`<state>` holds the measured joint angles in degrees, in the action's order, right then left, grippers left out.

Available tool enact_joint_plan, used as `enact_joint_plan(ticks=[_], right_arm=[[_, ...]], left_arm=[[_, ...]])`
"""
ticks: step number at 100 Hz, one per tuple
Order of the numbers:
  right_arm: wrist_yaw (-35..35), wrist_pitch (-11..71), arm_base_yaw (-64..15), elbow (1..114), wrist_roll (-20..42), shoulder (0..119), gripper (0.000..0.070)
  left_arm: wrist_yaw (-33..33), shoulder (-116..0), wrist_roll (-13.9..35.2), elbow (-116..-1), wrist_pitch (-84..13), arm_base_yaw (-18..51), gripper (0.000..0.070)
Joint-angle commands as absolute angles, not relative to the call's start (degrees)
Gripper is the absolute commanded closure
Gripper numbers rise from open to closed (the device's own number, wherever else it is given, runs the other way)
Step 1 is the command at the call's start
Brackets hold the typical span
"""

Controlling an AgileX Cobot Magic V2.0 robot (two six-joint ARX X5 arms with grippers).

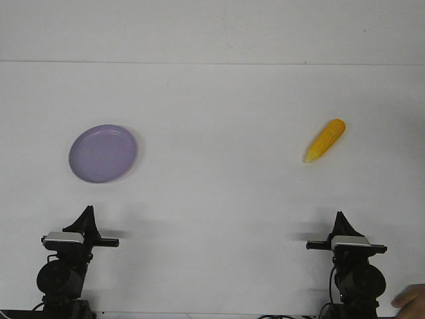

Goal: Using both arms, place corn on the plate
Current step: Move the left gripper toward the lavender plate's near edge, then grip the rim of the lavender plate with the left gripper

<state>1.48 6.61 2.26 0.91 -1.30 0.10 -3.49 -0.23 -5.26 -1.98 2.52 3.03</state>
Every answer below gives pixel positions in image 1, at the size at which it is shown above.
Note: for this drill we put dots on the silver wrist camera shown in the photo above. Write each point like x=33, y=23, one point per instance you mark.
x=62, y=237
x=351, y=241

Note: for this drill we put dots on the yellow corn cob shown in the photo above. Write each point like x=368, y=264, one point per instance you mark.
x=327, y=137

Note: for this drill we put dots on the person's hand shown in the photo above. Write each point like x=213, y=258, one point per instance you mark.
x=411, y=298

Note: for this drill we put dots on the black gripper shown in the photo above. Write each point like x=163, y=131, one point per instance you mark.
x=81, y=254
x=346, y=254

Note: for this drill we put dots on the purple round plate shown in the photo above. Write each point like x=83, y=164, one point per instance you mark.
x=103, y=153

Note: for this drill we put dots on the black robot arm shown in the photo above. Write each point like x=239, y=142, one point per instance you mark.
x=62, y=278
x=359, y=283

